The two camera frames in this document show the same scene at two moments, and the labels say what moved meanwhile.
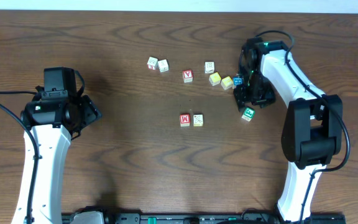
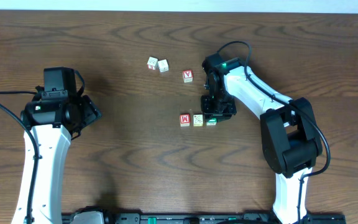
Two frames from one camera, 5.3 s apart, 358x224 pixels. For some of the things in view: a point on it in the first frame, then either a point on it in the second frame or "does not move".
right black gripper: (242, 97) to (209, 112)
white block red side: (152, 63) does not move
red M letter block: (184, 120) does not move
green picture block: (248, 114) to (212, 122)
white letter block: (163, 65) does not move
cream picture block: (197, 120) does not move
